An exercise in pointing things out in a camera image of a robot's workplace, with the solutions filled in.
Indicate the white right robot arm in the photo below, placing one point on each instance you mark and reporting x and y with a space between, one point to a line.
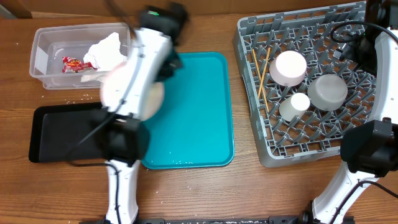
368 151

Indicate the white plate with rice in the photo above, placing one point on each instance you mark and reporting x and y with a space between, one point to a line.
154 99

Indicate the pale green cup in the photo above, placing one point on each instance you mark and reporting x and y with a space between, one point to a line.
295 105

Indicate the red snack wrapper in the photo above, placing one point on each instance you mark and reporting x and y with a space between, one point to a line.
73 65

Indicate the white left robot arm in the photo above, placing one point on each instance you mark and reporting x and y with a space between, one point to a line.
119 130

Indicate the clear plastic bin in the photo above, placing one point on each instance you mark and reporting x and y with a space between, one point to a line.
52 44

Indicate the crumpled white tissue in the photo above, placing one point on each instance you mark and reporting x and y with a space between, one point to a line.
104 57

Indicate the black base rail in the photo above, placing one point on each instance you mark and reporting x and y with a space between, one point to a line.
269 220

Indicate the black tray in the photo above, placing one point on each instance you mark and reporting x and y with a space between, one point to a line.
57 128

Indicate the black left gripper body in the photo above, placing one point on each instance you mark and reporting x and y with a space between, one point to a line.
171 63

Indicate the teal plastic tray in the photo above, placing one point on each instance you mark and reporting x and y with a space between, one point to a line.
194 126

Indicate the pink bowl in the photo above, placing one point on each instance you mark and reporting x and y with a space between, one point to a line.
288 68

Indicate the wooden chopstick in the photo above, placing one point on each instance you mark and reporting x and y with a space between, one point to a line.
264 72
263 94

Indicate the grey dishwasher rack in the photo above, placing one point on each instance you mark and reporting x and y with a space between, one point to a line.
317 134

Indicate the grey-green small bowl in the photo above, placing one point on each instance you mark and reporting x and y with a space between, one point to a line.
327 92

